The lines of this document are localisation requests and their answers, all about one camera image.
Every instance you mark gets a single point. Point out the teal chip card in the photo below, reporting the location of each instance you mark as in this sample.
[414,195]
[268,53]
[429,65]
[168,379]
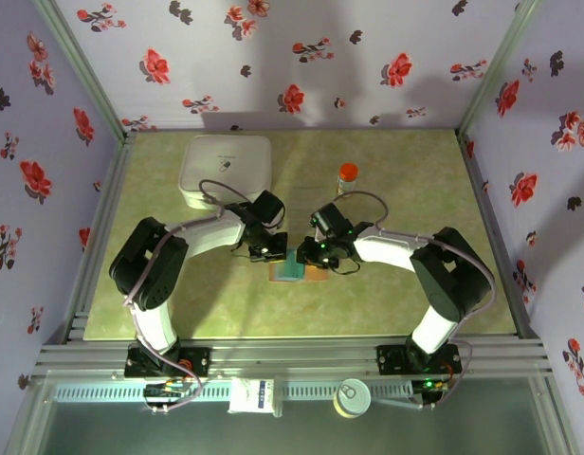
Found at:
[292,271]

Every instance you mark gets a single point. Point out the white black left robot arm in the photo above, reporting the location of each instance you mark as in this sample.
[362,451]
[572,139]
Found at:
[150,270]

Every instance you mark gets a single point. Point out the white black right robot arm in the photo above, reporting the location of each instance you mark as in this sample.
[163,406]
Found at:
[443,275]

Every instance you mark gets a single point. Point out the orange capped vitamin bottle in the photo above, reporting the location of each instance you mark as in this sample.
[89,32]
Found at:
[348,177]

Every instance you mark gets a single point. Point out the white square medicine box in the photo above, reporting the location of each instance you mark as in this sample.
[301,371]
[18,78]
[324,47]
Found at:
[225,166]

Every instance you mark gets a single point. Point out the silver tin can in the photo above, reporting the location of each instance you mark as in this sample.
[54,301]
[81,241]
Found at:
[351,397]

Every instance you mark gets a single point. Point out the small circuit board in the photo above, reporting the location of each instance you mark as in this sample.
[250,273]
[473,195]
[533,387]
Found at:
[166,393]
[432,388]

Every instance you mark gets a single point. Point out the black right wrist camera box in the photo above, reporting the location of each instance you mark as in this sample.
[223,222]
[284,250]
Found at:
[331,219]

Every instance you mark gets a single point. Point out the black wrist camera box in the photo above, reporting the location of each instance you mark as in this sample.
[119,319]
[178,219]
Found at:
[268,208]
[331,219]

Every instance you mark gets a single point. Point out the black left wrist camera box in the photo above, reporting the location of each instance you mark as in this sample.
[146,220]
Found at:
[268,208]

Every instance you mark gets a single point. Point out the aluminium profile frame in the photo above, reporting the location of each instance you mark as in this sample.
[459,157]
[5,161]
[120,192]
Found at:
[292,353]

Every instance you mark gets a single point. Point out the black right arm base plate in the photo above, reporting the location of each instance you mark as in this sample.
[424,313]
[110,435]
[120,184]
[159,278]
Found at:
[391,358]

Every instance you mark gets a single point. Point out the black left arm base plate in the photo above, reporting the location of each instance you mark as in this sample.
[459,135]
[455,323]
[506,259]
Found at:
[199,360]

